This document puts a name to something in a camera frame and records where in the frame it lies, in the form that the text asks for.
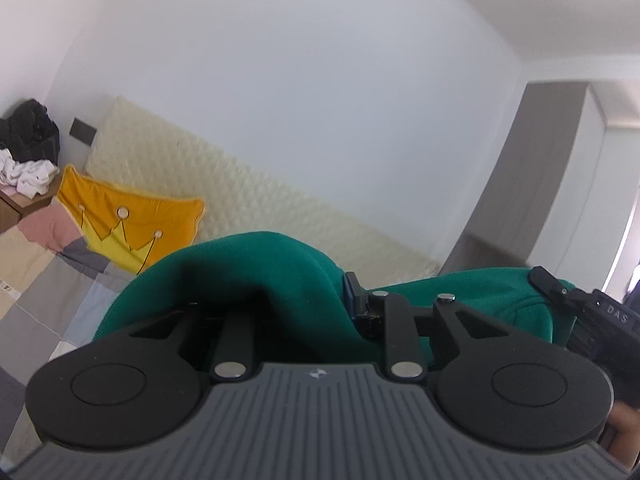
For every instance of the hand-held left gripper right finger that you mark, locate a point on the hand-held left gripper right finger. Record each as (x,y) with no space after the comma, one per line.
(352,295)

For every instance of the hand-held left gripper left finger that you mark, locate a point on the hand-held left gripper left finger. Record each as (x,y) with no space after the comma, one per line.
(235,340)

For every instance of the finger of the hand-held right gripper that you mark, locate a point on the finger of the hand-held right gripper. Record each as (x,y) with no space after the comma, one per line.
(547,280)

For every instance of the green hoodie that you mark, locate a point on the green hoodie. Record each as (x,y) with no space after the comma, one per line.
(260,270)

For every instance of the person's right forearm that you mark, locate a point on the person's right forearm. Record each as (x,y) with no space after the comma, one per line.
(629,430)

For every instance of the yellow crown pillow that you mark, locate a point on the yellow crown pillow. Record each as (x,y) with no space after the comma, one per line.
(135,220)

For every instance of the cream quilted headboard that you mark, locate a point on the cream quilted headboard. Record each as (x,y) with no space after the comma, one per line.
(225,175)

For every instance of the patchwork blanket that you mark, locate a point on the patchwork blanket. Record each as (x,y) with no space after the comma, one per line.
(40,300)

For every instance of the wooden nightstand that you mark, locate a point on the wooden nightstand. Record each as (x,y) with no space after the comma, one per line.
(10,215)

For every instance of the white crumpled cloth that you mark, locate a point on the white crumpled cloth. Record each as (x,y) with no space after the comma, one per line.
(30,175)

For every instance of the black cloth heap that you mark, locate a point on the black cloth heap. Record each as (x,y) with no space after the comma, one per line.
(30,130)

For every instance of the dark wall switch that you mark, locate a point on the dark wall switch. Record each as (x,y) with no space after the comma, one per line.
(82,131)

